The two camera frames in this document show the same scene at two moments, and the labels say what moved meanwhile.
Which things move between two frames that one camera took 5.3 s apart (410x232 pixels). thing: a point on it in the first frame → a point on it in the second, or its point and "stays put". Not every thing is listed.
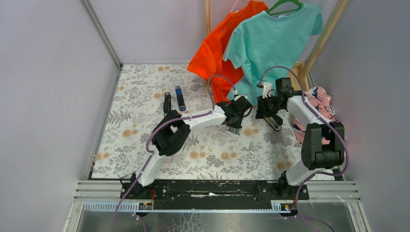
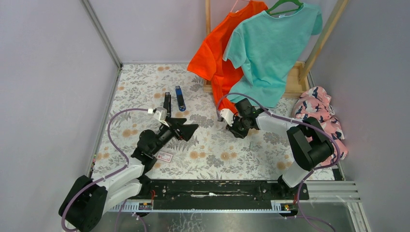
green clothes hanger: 297,2 stays put
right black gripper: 262,112 → 232,129
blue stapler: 181,101 stays put
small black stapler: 167,103 stays put
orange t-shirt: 208,62 stays put
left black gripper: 235,124 → 185,131
